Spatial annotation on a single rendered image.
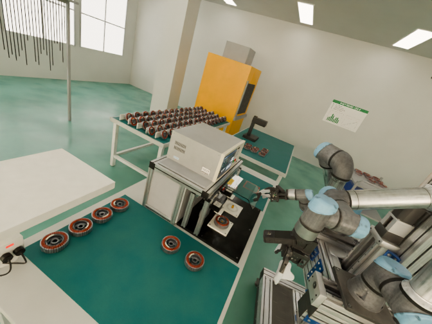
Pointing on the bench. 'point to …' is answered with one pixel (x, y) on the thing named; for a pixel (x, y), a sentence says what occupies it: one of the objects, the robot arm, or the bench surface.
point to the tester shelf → (173, 173)
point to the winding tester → (203, 149)
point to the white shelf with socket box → (41, 195)
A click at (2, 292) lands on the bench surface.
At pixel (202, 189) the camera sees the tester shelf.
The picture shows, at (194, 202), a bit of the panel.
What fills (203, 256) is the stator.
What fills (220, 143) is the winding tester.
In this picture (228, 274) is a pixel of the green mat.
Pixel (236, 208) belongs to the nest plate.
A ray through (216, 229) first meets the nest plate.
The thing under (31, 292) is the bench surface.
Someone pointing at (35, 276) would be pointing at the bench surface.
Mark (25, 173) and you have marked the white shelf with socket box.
